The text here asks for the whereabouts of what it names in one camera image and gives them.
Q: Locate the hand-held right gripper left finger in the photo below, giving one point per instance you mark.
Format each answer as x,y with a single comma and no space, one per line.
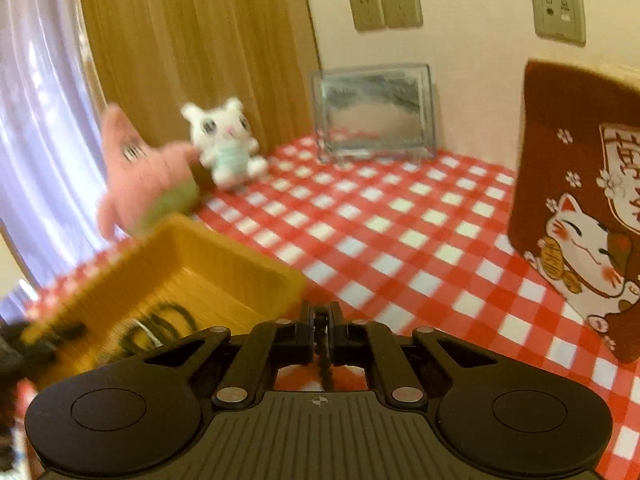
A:
309,325

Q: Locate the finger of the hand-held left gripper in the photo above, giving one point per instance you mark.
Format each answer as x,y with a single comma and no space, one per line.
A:
60,337

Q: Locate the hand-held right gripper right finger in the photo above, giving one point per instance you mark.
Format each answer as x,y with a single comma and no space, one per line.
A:
336,325

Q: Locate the yellow plastic tray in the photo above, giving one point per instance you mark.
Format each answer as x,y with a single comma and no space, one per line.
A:
200,280

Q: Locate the red checkered tablecloth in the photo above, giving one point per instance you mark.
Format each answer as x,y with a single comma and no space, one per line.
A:
400,230

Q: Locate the pink starfish plush toy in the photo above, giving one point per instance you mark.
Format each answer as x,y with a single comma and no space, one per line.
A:
140,185

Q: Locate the white rabbit plush toy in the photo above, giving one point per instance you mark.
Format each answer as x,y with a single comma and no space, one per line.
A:
225,150

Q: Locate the white sheer curtain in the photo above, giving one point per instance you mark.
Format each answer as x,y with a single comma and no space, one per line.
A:
40,135

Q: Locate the brown lucky cat cushion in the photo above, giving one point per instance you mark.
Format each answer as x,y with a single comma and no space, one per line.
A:
550,160

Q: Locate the tan curtain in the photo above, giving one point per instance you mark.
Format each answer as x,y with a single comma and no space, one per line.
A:
200,35

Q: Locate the clear sand art frame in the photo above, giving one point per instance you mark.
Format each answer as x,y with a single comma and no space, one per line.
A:
370,110

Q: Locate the beige wall data socket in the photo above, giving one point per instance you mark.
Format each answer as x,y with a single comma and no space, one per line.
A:
557,12

